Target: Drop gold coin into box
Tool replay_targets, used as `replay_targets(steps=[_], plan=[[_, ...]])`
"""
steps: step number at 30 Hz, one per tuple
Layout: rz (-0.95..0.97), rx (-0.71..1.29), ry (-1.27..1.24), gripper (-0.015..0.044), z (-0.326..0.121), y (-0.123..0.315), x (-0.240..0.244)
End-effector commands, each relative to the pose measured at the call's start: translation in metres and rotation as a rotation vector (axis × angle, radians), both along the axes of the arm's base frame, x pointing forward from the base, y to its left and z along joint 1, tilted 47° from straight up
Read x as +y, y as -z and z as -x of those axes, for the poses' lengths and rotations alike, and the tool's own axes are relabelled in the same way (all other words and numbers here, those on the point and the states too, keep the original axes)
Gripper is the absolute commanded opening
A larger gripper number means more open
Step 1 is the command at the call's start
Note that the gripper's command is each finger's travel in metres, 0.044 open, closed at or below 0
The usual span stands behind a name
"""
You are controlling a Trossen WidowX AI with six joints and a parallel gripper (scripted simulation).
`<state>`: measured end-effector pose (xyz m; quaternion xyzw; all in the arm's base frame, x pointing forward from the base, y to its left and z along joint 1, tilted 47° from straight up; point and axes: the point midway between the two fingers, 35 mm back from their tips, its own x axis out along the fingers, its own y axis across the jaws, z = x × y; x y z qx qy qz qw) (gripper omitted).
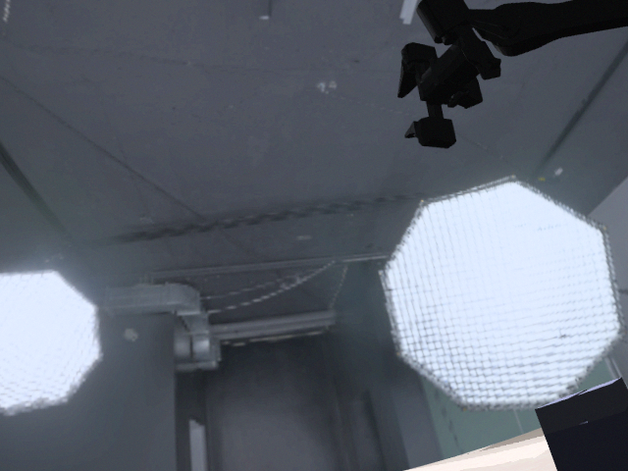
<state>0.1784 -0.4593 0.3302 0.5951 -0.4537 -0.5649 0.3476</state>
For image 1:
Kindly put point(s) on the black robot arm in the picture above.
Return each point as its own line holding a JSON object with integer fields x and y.
{"x": 512, "y": 29}

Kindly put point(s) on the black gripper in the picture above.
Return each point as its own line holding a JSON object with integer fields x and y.
{"x": 420, "y": 66}

